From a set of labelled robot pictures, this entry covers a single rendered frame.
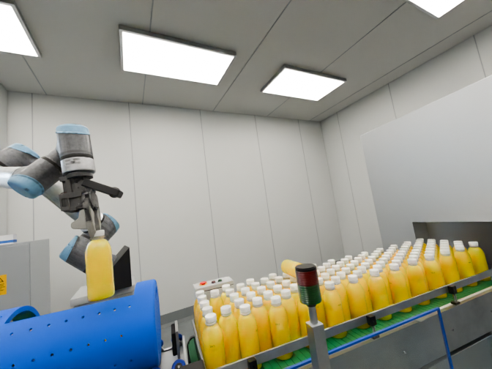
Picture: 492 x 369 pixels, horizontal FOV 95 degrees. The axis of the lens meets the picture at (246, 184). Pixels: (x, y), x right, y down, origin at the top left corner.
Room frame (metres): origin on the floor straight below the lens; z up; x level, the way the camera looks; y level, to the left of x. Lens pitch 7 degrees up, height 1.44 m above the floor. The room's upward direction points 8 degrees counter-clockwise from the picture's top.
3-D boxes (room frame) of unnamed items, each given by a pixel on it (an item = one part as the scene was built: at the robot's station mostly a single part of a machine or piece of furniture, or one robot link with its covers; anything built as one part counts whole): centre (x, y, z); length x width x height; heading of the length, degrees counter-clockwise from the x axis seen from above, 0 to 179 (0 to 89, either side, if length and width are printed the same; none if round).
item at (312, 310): (0.70, -0.14, 1.18); 0.06 x 0.06 x 0.16
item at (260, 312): (0.93, 0.02, 0.99); 0.07 x 0.07 x 0.19
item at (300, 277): (0.70, -0.14, 1.23); 0.06 x 0.06 x 0.04
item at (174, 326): (0.91, 0.34, 0.99); 0.10 x 0.02 x 0.12; 20
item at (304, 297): (0.70, -0.14, 1.18); 0.06 x 0.06 x 0.05
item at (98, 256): (0.73, 0.49, 1.33); 0.07 x 0.07 x 0.19
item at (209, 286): (1.25, 0.24, 1.05); 0.20 x 0.10 x 0.10; 110
